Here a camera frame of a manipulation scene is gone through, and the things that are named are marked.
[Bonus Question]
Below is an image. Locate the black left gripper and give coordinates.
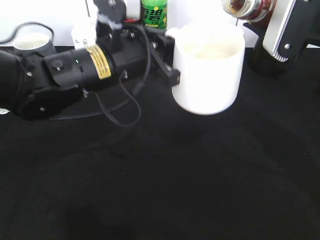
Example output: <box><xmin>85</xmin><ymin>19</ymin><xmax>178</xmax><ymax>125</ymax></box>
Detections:
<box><xmin>93</xmin><ymin>0</ymin><xmax>181</xmax><ymax>88</ymax></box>

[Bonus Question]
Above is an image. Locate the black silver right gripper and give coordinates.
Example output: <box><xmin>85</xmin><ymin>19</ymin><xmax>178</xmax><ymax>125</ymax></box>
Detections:
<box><xmin>243</xmin><ymin>0</ymin><xmax>320</xmax><ymax>62</ymax></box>

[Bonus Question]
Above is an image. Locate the brown nescafe coffee bottle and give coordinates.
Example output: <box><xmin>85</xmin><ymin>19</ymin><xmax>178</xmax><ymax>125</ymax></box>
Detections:
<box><xmin>221</xmin><ymin>0</ymin><xmax>277</xmax><ymax>23</ymax></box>

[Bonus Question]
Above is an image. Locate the white ceramic mug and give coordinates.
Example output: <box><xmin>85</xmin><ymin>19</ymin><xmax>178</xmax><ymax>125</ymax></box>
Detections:
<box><xmin>165</xmin><ymin>23</ymin><xmax>246</xmax><ymax>115</ymax></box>

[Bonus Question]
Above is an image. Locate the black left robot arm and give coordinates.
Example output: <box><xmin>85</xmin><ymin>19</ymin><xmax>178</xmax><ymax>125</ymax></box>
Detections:
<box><xmin>0</xmin><ymin>0</ymin><xmax>181</xmax><ymax>121</ymax></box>

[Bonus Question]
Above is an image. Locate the green sprite bottle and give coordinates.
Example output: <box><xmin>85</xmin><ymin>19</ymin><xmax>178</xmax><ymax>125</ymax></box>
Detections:
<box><xmin>140</xmin><ymin>0</ymin><xmax>168</xmax><ymax>34</ymax></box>

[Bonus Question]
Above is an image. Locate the black ceramic mug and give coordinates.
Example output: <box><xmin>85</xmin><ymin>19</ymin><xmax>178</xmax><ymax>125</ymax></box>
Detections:
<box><xmin>248</xmin><ymin>37</ymin><xmax>295</xmax><ymax>78</ymax></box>

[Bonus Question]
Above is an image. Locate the dark cola bottle red label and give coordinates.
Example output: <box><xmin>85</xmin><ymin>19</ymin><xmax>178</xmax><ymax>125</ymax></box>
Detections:
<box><xmin>124</xmin><ymin>0</ymin><xmax>141</xmax><ymax>23</ymax></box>

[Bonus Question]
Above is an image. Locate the grey ceramic mug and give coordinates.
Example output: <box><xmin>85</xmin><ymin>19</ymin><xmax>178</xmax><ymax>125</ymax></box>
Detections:
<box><xmin>13</xmin><ymin>32</ymin><xmax>57</xmax><ymax>57</ymax></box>

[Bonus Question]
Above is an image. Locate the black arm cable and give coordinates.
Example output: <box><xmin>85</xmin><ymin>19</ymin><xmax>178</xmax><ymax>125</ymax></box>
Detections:
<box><xmin>0</xmin><ymin>21</ymin><xmax>152</xmax><ymax>128</ymax></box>

